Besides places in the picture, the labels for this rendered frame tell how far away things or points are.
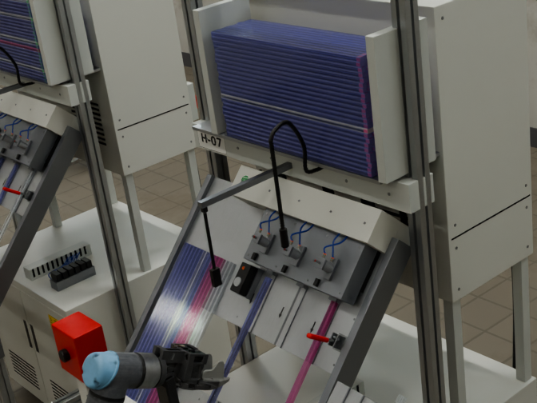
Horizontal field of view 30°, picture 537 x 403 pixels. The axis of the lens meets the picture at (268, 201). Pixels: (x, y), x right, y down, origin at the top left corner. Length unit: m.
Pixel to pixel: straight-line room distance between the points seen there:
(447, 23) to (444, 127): 0.23
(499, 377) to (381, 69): 1.11
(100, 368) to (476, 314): 2.56
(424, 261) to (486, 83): 0.43
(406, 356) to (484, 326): 1.34
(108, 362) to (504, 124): 1.08
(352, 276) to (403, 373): 0.73
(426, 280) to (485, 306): 2.14
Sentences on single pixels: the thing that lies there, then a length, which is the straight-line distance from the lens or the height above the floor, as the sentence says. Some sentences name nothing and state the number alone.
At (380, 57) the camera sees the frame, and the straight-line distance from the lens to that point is 2.05.
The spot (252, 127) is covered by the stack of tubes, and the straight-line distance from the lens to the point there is 2.44.
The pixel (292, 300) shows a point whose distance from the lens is 2.37.
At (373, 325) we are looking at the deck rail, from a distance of 2.25.
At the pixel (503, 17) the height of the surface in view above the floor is 1.64.
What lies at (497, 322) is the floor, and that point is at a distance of 4.29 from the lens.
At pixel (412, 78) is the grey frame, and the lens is 2.09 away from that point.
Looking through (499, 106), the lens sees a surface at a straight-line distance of 2.41.
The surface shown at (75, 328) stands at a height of 0.78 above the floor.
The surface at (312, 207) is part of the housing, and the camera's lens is 2.32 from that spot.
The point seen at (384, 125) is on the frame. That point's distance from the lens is 2.09.
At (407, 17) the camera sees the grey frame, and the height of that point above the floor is 1.73.
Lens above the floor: 2.23
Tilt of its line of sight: 23 degrees down
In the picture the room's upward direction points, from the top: 8 degrees counter-clockwise
